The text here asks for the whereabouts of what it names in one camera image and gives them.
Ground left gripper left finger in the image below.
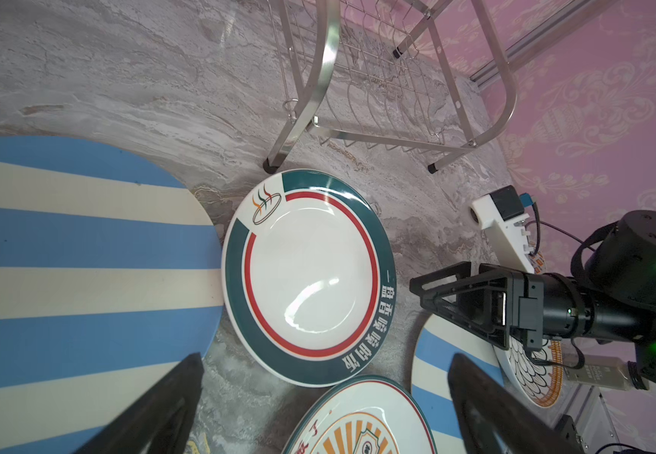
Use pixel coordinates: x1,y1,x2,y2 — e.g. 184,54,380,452
78,353,204,453

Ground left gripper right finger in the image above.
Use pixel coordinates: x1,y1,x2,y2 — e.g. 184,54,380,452
448,354,581,454

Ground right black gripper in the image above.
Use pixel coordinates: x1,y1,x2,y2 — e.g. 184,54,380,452
409,261,545,352

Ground green red rimmed white plate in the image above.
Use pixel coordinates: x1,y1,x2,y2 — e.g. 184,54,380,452
221,169,397,388

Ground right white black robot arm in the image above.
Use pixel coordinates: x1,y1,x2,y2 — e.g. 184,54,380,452
409,210,656,384

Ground blue striped plate front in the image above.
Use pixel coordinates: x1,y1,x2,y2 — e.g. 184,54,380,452
410,315,504,453

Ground blue striped plate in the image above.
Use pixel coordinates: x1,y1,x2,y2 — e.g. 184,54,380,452
0,136,223,453
410,315,504,453

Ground floral pattern plate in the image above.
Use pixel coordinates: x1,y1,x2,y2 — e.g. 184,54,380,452
493,338,564,409

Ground orange sunburst plate right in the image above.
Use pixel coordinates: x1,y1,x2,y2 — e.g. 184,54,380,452
283,375,437,454

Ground blue striped plate rear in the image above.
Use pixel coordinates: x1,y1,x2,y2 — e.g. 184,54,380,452
0,136,223,453

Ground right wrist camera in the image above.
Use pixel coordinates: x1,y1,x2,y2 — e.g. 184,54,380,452
469,185,535,274

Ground aluminium rail frame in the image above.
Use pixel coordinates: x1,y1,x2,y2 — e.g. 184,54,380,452
552,382,621,453

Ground silver wire dish rack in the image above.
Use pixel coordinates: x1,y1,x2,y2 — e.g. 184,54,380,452
263,1,518,174

